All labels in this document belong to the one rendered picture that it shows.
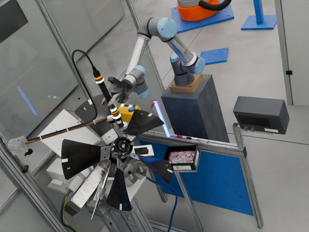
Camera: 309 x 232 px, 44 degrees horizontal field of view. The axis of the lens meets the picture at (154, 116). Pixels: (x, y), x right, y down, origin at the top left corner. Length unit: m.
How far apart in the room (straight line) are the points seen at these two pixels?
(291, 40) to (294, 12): 0.28
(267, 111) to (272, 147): 1.56
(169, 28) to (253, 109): 0.70
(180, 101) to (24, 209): 1.32
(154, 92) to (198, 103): 1.06
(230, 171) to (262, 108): 0.72
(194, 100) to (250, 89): 1.70
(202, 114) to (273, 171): 0.95
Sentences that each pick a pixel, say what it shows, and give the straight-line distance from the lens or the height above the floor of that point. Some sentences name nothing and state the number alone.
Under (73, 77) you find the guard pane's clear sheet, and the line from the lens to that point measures 2.93.
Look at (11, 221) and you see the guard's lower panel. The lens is 2.78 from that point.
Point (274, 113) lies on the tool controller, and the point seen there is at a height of 1.23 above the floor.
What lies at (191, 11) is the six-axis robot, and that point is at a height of 0.21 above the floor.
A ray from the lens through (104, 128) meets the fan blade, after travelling 2.27.
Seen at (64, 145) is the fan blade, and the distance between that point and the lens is 2.11.
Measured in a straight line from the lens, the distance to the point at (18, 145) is 2.36.
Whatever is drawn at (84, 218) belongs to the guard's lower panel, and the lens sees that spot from 3.26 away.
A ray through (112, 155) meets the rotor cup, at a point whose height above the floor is 1.19.
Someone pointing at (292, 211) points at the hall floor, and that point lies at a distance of 3.19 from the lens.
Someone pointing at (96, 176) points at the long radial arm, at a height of 1.12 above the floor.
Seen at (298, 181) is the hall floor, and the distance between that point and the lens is 3.37.
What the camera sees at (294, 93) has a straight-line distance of 3.96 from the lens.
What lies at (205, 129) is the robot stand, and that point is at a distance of 2.90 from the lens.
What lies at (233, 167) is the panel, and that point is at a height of 0.65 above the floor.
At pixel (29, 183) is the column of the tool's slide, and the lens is 2.57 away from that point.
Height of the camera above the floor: 2.59
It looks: 36 degrees down
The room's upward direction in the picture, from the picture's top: 22 degrees counter-clockwise
